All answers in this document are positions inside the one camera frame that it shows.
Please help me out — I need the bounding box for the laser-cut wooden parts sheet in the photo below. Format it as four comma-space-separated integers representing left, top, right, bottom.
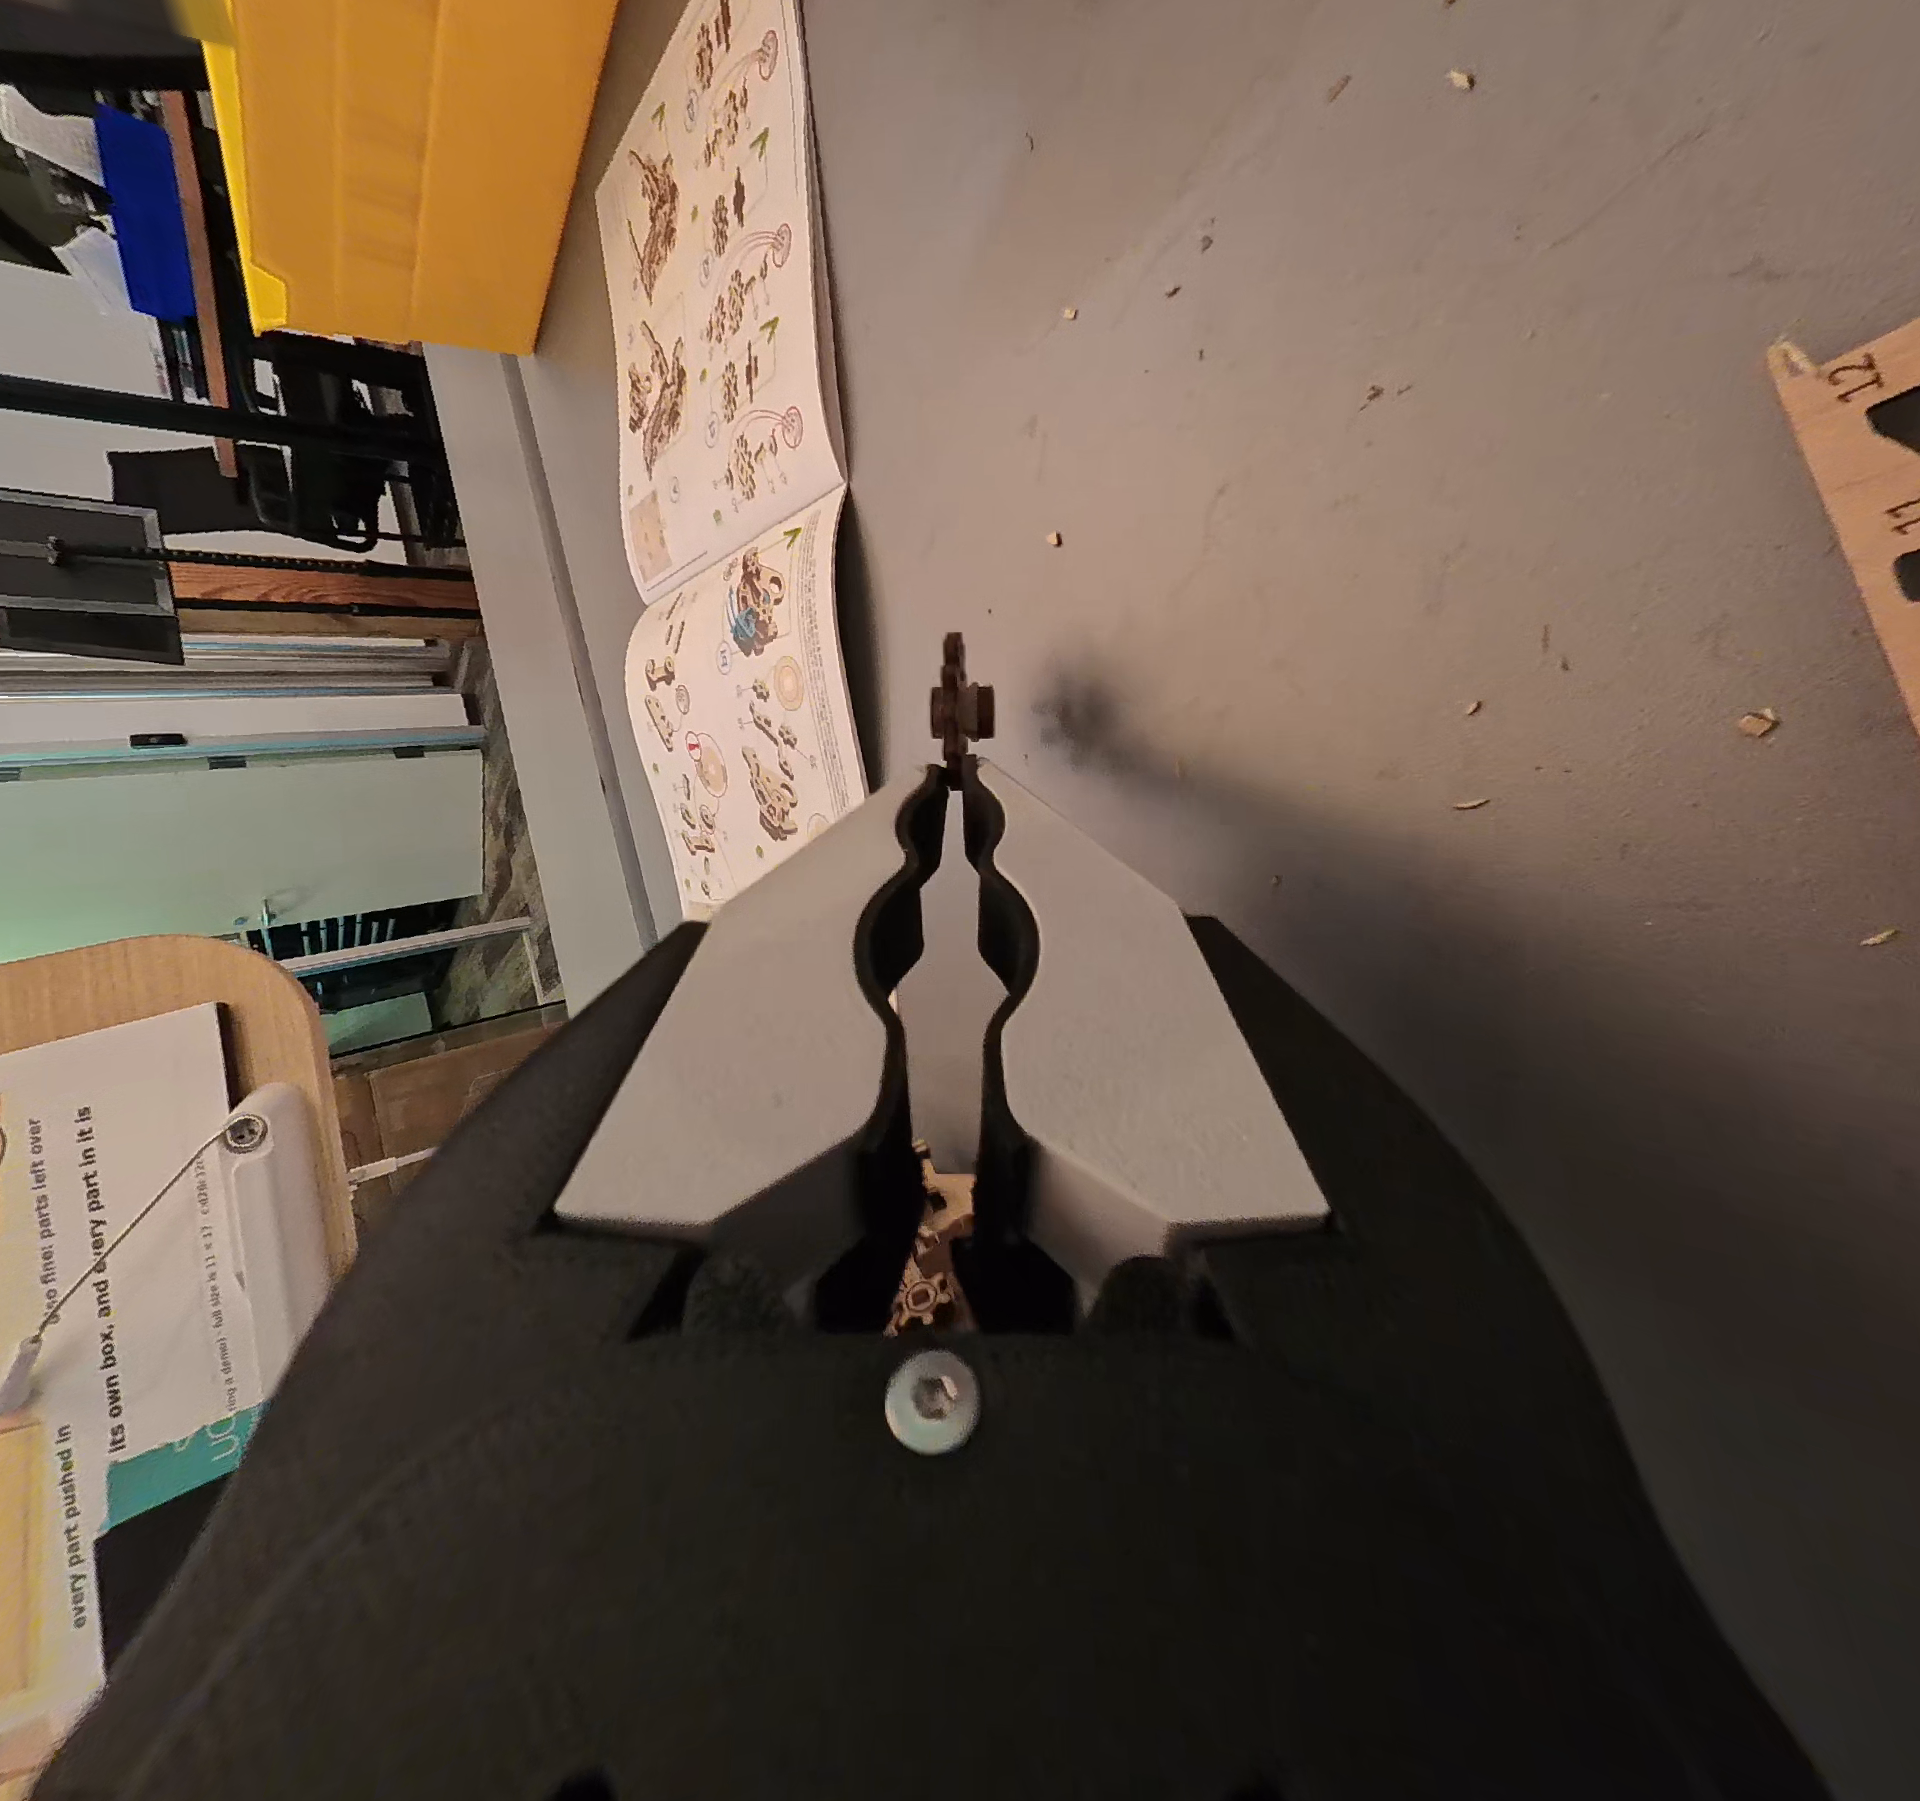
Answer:
1769, 316, 1920, 740

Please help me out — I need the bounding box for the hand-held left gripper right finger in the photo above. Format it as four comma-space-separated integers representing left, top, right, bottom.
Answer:
955, 758, 1334, 1335

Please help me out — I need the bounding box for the small thick wooden gear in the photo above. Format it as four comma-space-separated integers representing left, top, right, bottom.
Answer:
928, 632, 998, 784

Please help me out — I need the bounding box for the brown cardboard box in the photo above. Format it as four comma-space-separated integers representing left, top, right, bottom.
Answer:
335, 1013, 570, 1201

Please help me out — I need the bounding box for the grey wall-mounted box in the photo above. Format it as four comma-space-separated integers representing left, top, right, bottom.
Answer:
0, 489, 184, 664

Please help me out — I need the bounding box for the black pole with round head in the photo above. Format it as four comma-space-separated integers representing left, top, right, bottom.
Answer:
0, 372, 430, 442

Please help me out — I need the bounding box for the open instruction booklet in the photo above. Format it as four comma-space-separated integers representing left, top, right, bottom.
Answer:
597, 0, 872, 919

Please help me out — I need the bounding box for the blue storage bin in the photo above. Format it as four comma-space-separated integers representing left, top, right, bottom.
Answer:
92, 105, 198, 322

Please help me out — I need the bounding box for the black office chair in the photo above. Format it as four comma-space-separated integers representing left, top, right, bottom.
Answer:
105, 330, 472, 565

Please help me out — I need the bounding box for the instruction sign board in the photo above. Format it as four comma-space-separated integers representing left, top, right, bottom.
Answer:
0, 937, 360, 1760

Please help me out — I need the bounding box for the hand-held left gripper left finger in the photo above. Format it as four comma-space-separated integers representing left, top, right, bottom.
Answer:
555, 763, 952, 1335

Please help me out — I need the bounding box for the yellow plastic bin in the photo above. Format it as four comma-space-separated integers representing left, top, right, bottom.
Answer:
204, 0, 651, 354

